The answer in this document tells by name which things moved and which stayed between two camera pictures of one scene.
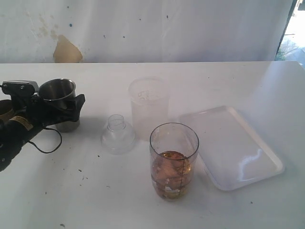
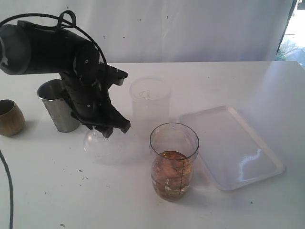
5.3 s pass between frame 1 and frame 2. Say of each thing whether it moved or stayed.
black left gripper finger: moved
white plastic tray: stayed
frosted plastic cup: stayed
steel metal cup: stayed
